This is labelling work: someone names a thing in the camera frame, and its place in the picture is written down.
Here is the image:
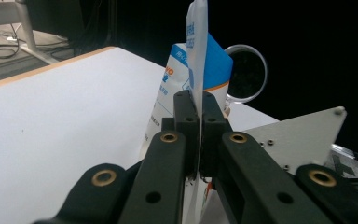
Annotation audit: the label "black curtain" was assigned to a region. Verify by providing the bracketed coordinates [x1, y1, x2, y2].
[74, 0, 358, 160]

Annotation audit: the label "clear glass jar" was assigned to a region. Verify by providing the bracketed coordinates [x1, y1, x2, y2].
[223, 44, 269, 119]

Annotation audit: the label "white metal desk frame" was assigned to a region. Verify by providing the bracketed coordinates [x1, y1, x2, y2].
[0, 0, 60, 65]

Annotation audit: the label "black floor cables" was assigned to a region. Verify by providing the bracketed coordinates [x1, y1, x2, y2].
[0, 24, 22, 64]

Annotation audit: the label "white and blue stand-up pouch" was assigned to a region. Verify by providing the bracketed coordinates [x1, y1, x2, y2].
[138, 0, 234, 224]

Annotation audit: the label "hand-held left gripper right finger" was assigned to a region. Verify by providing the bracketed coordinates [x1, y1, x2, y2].
[200, 91, 334, 224]

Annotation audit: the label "aluminium floor rail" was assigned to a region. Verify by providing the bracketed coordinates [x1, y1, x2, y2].
[323, 143, 358, 200]

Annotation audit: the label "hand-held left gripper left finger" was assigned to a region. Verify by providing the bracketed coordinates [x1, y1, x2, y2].
[117, 89, 200, 224]

